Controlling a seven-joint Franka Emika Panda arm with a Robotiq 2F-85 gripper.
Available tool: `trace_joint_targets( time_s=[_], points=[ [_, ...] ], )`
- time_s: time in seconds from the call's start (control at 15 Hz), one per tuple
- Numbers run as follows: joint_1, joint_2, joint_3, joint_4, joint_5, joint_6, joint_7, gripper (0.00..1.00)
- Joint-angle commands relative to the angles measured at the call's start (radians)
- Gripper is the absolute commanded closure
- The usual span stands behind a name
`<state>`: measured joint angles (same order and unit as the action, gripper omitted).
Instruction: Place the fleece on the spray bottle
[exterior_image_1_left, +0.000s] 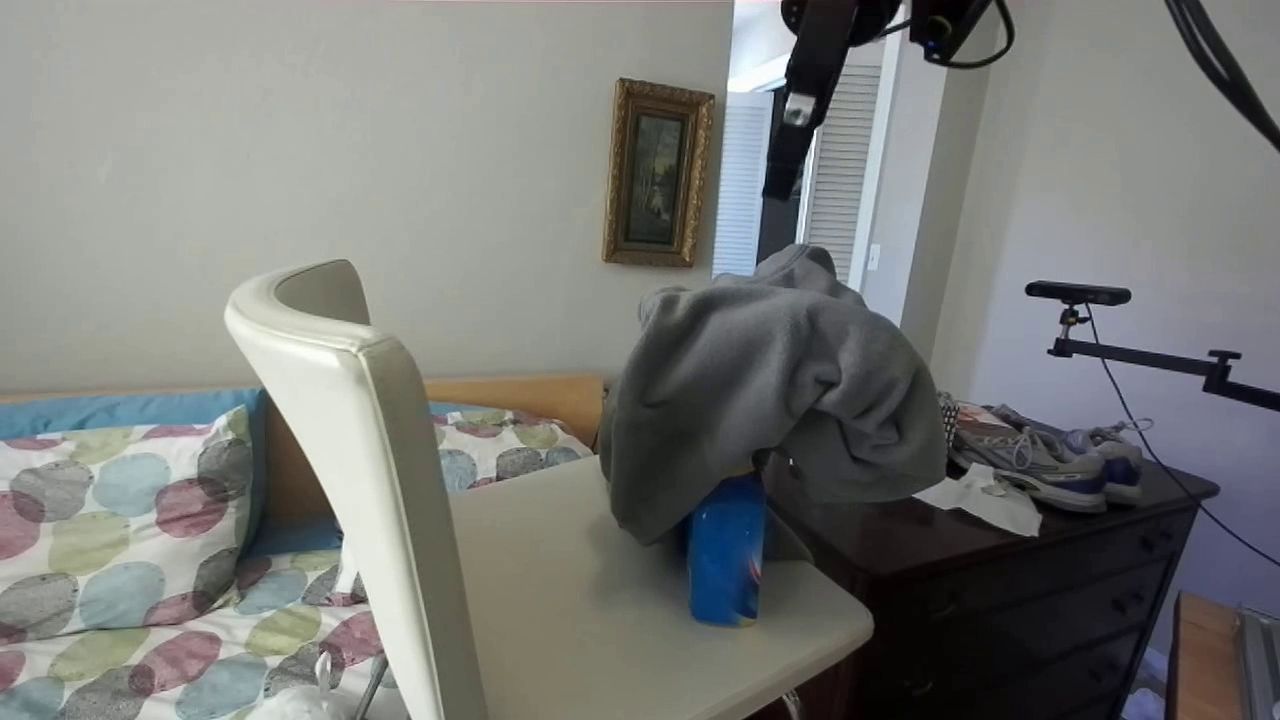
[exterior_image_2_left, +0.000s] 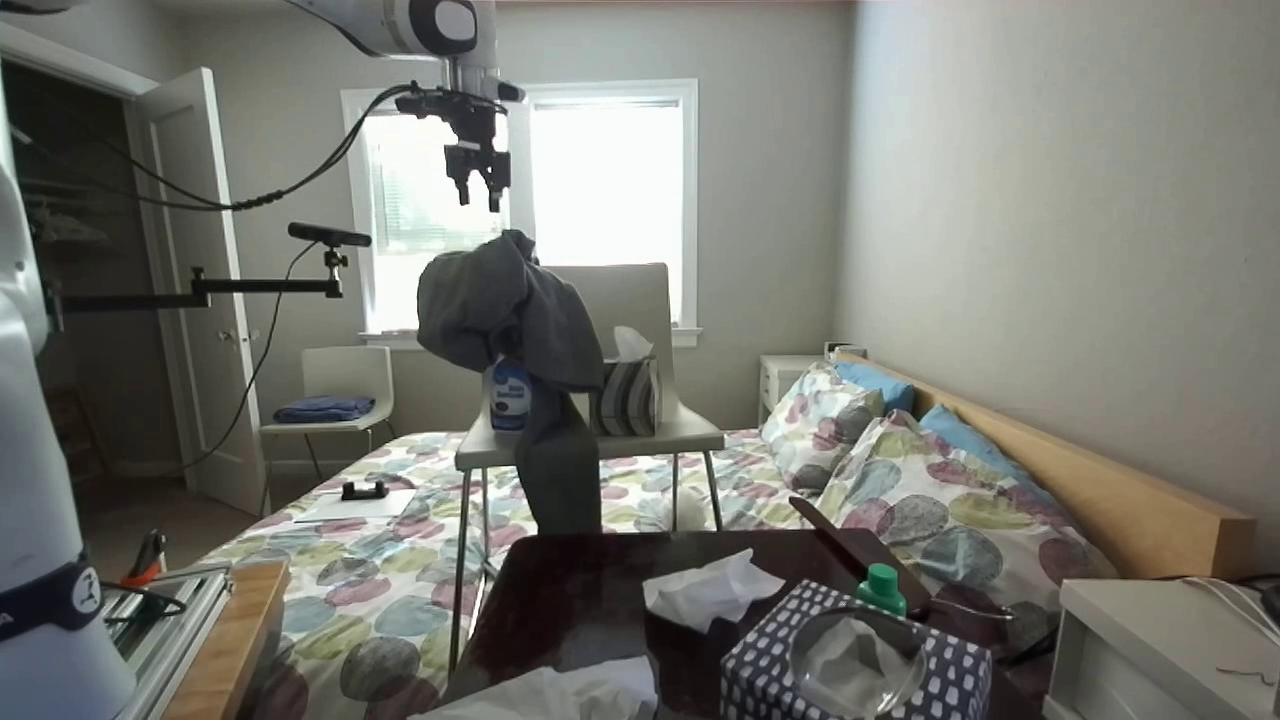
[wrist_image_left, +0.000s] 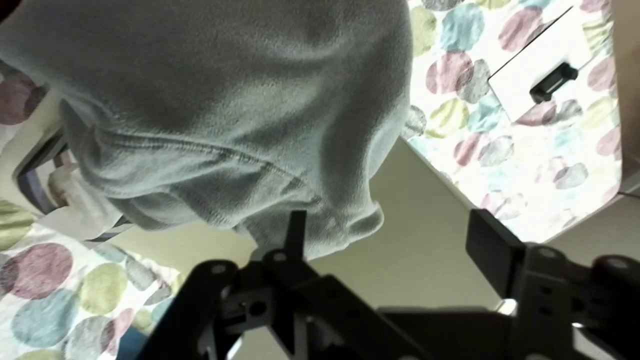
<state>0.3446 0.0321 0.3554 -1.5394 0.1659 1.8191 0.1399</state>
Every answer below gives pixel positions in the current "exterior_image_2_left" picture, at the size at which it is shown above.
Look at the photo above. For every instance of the wooden headboard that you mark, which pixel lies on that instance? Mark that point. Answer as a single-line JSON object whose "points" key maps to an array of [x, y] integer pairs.
{"points": [[1133, 514]]}

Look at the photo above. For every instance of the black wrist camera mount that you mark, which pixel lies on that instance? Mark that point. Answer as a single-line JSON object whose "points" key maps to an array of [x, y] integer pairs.
{"points": [[465, 99]]}

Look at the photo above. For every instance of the white paper sheet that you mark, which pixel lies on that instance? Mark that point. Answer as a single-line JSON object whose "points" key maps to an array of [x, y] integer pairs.
{"points": [[383, 511]]}

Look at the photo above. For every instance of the small white tissue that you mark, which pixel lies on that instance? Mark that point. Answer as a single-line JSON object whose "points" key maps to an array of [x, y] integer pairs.
{"points": [[715, 590]]}

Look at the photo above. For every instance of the blue seat cushion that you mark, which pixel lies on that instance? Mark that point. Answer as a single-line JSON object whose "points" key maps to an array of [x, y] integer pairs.
{"points": [[325, 409]]}

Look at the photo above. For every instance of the small white nightstand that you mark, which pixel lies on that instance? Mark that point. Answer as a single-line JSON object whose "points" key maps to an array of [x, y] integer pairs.
{"points": [[786, 382]]}

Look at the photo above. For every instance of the small black device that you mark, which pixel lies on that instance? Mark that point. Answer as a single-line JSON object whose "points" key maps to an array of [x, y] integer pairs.
{"points": [[362, 489]]}

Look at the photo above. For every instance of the wooden board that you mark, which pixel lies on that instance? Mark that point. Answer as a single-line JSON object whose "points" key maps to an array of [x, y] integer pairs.
{"points": [[233, 640]]}

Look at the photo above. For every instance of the window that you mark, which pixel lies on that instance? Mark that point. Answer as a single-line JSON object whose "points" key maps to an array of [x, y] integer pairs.
{"points": [[602, 185]]}

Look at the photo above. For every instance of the green bottle cap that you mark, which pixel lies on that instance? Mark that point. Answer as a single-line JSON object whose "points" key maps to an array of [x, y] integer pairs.
{"points": [[880, 590]]}

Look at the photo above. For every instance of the grey fleece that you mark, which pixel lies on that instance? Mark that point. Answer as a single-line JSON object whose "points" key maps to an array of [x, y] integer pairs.
{"points": [[494, 303]]}

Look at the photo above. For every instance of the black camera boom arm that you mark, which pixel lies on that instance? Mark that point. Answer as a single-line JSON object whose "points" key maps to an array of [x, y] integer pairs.
{"points": [[252, 287]]}

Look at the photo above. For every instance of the white chair with cushion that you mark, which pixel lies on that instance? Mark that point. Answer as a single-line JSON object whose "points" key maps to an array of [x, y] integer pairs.
{"points": [[347, 365]]}

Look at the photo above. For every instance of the small floral pillow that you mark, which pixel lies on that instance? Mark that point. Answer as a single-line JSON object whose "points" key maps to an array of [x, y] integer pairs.
{"points": [[821, 427]]}

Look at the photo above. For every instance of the large floral pillow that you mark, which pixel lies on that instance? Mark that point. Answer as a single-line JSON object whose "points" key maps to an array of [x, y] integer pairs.
{"points": [[960, 521]]}

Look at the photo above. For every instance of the floral bed duvet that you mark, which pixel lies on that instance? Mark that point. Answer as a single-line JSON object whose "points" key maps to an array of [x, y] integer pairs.
{"points": [[362, 587]]}

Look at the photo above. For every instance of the navy polka dot tissue box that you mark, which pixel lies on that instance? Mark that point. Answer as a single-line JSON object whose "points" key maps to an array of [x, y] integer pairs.
{"points": [[786, 665]]}

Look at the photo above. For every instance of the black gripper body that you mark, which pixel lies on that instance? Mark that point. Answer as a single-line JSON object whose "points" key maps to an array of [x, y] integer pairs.
{"points": [[479, 133]]}

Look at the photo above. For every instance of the blue pillow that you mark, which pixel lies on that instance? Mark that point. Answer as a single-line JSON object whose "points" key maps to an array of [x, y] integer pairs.
{"points": [[965, 442], [873, 382]]}

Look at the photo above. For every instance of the blue spray bottle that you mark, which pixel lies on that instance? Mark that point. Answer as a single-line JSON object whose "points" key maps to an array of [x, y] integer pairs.
{"points": [[505, 399]]}

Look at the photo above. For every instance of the white door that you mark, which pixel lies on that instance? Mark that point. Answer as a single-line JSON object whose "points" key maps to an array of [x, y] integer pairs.
{"points": [[201, 332]]}

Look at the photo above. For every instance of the black external camera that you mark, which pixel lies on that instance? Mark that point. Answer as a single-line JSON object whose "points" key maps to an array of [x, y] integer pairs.
{"points": [[325, 235]]}

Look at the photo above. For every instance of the metal rail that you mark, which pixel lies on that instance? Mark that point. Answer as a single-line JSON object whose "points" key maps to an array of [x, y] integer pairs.
{"points": [[167, 640]]}

